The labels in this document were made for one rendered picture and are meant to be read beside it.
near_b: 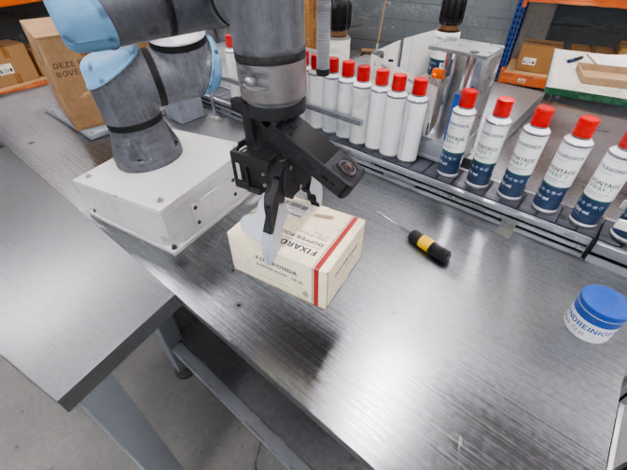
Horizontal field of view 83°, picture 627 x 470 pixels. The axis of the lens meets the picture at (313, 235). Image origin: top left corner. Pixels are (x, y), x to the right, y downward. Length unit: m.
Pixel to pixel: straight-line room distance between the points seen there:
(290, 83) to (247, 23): 0.07
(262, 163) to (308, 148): 0.06
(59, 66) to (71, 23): 0.92
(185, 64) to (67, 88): 0.60
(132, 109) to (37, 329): 0.44
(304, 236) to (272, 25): 0.26
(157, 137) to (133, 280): 0.31
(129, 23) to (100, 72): 0.39
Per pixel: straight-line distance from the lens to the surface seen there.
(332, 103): 1.07
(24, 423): 1.78
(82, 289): 0.81
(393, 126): 0.96
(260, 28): 0.38
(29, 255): 0.96
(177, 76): 0.84
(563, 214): 0.94
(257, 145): 0.46
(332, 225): 0.52
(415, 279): 0.73
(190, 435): 1.50
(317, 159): 0.41
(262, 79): 0.39
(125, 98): 0.84
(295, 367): 0.60
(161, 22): 0.45
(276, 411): 1.23
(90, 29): 0.45
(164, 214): 0.74
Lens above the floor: 1.35
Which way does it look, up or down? 41 degrees down
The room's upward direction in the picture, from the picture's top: straight up
